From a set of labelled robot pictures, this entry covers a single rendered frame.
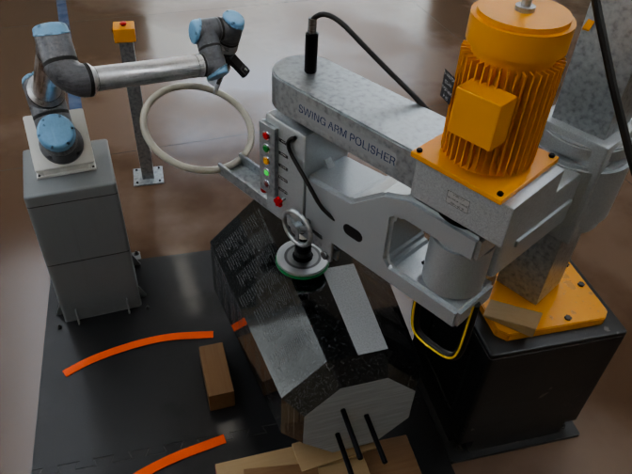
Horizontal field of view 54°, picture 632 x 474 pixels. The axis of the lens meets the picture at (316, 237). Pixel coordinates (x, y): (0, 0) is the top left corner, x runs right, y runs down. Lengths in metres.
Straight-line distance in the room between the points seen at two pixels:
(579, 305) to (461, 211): 1.17
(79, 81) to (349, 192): 0.99
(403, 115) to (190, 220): 2.43
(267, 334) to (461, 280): 0.93
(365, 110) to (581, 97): 0.71
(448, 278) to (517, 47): 0.73
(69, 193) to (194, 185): 1.49
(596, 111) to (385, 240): 0.78
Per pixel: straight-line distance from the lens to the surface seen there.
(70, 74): 2.31
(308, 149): 2.04
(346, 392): 2.29
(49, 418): 3.23
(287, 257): 2.52
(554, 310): 2.66
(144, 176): 4.43
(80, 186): 3.02
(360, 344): 2.31
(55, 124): 2.85
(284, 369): 2.38
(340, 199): 2.01
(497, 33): 1.45
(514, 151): 1.59
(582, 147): 2.18
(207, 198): 4.22
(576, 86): 2.17
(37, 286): 3.84
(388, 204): 1.86
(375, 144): 1.78
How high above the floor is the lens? 2.60
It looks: 42 degrees down
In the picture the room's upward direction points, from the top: 3 degrees clockwise
